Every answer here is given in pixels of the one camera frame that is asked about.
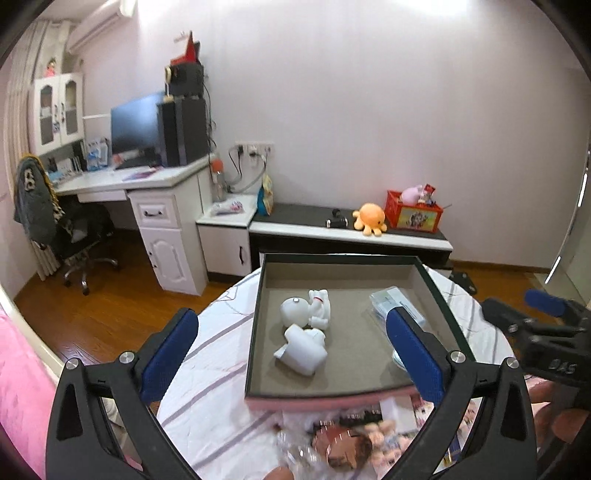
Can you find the black massage gun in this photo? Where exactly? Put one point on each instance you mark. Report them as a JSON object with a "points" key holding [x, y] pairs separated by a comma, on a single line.
{"points": [[336, 222]]}

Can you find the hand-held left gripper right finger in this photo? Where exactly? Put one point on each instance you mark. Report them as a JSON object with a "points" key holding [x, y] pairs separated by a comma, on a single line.
{"points": [[415, 360]]}

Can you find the red storage crate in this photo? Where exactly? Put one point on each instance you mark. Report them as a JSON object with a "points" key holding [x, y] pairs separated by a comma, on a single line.
{"points": [[415, 217]]}

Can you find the black floor scale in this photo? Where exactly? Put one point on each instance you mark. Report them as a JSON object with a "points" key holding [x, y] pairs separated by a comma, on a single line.
{"points": [[464, 282]]}

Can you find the blue boxes on desk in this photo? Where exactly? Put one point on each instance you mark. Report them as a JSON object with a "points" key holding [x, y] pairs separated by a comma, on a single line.
{"points": [[98, 154]]}

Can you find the black and white low cabinet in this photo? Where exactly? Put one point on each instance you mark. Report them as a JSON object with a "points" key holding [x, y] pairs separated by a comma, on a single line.
{"points": [[304, 230]]}

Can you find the clear bag with brown figure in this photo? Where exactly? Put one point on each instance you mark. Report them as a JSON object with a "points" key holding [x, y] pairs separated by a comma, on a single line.
{"points": [[341, 447]]}

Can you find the white wall outlet strip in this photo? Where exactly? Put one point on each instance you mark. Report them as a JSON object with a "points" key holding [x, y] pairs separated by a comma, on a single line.
{"points": [[254, 149]]}

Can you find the flat pink packet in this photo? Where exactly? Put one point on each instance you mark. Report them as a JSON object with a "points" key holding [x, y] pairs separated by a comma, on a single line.
{"points": [[228, 207]]}

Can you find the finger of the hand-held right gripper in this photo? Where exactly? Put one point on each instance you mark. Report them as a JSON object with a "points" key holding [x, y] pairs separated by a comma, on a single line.
{"points": [[501, 314], [549, 302]]}

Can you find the red triangular flag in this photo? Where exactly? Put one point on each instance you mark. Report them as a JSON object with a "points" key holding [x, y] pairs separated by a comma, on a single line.
{"points": [[189, 48]]}

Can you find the pink plush toy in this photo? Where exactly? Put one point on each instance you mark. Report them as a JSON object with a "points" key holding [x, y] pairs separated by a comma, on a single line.
{"points": [[411, 194]]}

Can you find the black office chair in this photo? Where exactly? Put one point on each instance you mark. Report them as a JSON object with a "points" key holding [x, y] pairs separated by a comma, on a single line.
{"points": [[83, 235]]}

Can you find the black speaker box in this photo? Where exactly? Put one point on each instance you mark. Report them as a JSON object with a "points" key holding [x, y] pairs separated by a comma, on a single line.
{"points": [[184, 81]]}

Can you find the clear plastic packet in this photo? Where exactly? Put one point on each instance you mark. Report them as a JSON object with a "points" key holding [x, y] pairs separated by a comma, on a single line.
{"points": [[390, 300]]}

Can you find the orange-capped water bottle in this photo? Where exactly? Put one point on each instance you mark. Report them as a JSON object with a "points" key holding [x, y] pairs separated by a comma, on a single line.
{"points": [[218, 182]]}

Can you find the pink bed blanket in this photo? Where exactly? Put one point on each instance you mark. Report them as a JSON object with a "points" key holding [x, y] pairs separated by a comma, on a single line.
{"points": [[23, 392]]}

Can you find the pale pink curtain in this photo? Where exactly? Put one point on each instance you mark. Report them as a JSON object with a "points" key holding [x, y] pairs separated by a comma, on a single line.
{"points": [[23, 92]]}

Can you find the white striped tablecloth table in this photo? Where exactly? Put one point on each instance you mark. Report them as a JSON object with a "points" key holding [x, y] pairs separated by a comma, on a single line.
{"points": [[217, 392]]}

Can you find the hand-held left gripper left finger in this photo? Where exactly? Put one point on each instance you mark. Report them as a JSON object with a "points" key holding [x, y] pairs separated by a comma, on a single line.
{"points": [[170, 357]]}

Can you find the small toys in crate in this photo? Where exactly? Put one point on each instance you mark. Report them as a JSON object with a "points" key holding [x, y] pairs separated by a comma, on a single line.
{"points": [[430, 194]]}

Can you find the white radiator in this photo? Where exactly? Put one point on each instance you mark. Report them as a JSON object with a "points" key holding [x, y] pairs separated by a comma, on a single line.
{"points": [[44, 263]]}

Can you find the black computer tower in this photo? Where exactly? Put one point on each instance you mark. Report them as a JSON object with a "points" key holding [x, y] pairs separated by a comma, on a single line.
{"points": [[184, 131]]}

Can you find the white glass-door cabinet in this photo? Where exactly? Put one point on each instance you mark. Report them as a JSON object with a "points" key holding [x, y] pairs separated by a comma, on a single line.
{"points": [[57, 113]]}

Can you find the white desk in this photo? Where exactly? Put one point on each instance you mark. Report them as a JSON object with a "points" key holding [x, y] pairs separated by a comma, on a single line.
{"points": [[166, 230]]}

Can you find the white air conditioner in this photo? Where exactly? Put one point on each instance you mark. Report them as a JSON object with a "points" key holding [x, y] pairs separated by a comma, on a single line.
{"points": [[99, 25]]}

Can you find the white dog figurine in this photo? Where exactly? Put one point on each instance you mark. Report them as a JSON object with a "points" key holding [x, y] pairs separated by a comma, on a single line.
{"points": [[307, 309]]}

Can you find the blue yellow snack bag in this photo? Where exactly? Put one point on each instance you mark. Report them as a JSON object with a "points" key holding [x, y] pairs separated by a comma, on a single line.
{"points": [[264, 196]]}

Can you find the grey patterned jacket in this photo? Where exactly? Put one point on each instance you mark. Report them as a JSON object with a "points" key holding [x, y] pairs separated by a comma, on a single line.
{"points": [[34, 203]]}

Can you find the small white side cabinet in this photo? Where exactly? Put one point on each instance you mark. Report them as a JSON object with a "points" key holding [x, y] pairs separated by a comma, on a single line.
{"points": [[221, 244]]}

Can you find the dark green shallow box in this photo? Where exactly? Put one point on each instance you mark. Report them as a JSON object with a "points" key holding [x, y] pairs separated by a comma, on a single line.
{"points": [[351, 332]]}

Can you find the white door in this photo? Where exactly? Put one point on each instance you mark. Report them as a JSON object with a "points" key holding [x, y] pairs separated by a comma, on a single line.
{"points": [[570, 230]]}

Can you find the person's right hand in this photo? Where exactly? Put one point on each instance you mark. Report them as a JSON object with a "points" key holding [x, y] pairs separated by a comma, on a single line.
{"points": [[570, 429]]}

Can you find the small pink doll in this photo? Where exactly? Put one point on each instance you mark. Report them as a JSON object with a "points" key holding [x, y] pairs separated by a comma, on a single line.
{"points": [[51, 68]]}

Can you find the orange octopus plush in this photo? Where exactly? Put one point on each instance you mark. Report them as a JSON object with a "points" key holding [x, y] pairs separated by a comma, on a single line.
{"points": [[369, 218]]}

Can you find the printed picture cards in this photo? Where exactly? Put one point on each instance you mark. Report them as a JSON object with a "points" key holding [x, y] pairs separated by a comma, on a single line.
{"points": [[406, 415]]}

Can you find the black computer monitor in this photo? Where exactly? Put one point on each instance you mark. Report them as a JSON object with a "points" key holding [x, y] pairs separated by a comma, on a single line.
{"points": [[136, 124]]}

